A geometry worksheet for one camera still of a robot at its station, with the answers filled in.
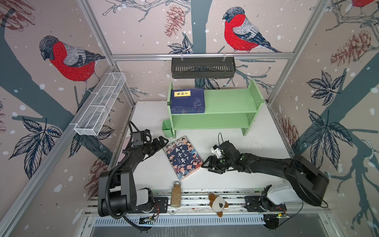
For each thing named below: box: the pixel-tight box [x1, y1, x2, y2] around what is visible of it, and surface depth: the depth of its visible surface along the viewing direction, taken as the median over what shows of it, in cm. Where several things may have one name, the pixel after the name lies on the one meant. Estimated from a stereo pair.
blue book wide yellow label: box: [170, 109, 206, 115], surface depth 79 cm
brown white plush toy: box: [208, 193, 230, 218], surface depth 73 cm
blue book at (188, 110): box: [170, 107, 206, 113], surface depth 78 cm
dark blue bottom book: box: [170, 87, 206, 109], surface depth 81 cm
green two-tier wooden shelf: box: [161, 79, 265, 138], surface depth 91 cm
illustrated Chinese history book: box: [162, 135, 204, 182], surface depth 90 cm
